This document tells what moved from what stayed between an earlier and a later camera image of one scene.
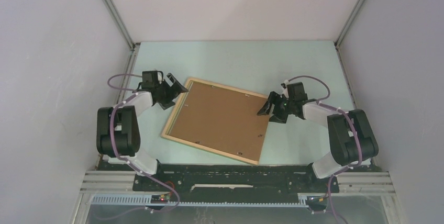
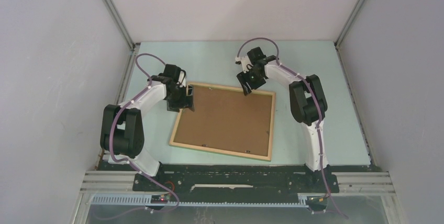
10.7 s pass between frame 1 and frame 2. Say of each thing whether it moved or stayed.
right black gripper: moved
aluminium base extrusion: stayed
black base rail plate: stayed
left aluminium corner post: stayed
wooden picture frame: moved
